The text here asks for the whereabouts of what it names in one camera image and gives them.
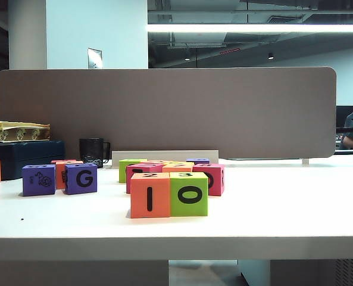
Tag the green block letters W O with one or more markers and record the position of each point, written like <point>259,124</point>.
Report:
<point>189,193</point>

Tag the orange block letter I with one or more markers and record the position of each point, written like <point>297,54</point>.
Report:
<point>149,195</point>

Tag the purple block letter G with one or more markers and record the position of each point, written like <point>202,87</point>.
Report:
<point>83,178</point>

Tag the orange block digit 3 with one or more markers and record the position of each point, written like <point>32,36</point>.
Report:
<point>59,178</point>

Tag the purple block digit 9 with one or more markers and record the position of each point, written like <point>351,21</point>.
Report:
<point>39,180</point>

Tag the pink block letter O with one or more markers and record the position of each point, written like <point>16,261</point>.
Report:
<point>216,181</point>

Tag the orange foam block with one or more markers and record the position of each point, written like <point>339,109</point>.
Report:
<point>177,169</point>

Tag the small purple foam block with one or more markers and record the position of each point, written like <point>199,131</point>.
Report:
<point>198,161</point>

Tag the brown desk partition panel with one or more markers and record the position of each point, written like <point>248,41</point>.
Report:
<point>170,113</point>

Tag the green foam block plain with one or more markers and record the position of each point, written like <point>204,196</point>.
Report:
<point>122,172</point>

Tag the pink block letters Z P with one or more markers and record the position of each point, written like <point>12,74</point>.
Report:
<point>128,181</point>

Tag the black patterned mug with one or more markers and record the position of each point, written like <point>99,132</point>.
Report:
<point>91,150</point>

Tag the red led ceiling sign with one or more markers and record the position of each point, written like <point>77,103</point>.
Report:
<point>230,51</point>

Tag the small ceiling spot lamp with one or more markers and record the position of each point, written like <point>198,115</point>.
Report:
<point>271,55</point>

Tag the long ceiling light strip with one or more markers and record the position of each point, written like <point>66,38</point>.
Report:
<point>253,28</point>

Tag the dark blue case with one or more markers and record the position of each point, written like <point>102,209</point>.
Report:
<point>27,158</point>

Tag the yellow patterned box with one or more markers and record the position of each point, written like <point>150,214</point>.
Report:
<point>23,132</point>

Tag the grey under-desk panel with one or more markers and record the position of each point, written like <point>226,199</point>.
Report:
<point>319,272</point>
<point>75,273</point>

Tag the dark background monitor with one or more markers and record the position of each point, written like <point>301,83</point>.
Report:
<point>345,116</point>

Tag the silver wall plate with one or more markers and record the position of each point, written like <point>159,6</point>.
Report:
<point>94,58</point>

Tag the white partition foot bracket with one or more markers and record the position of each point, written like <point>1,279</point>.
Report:
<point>305,161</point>

